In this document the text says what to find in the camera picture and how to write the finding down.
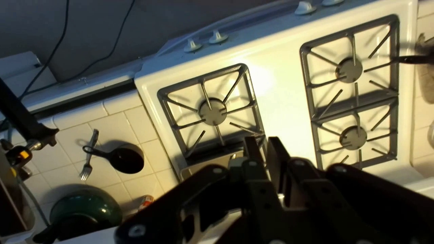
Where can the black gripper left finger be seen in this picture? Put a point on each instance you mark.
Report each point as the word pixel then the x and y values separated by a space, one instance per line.
pixel 235 204

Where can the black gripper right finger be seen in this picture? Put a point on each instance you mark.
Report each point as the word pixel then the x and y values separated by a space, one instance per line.
pixel 361 204

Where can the red spice bottle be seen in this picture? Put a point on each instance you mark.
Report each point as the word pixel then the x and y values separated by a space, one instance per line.
pixel 148 203

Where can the black double burner grate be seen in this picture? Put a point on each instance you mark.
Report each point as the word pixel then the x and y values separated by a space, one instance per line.
pixel 353 97
pixel 211 112

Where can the white gas stove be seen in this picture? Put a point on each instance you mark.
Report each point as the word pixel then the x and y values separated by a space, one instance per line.
pixel 279 90

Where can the green bowl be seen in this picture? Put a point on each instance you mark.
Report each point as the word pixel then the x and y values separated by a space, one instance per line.
pixel 85 211

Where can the metal fork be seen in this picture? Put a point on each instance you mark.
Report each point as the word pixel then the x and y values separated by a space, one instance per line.
pixel 87 170

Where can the white stove knob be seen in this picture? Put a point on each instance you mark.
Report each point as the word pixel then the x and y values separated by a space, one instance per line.
pixel 217 37
pixel 305 8
pixel 193 46

